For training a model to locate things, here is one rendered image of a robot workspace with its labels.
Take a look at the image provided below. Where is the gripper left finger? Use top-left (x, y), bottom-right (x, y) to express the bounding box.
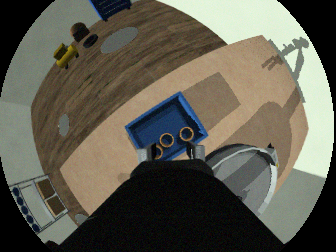
top-left (137, 143), bottom-right (157, 165)

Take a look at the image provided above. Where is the blue plastic crate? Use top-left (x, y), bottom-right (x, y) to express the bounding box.
top-left (125, 91), bottom-right (209, 161)

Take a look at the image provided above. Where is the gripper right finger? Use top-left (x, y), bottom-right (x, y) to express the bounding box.
top-left (186, 141), bottom-right (205, 162)

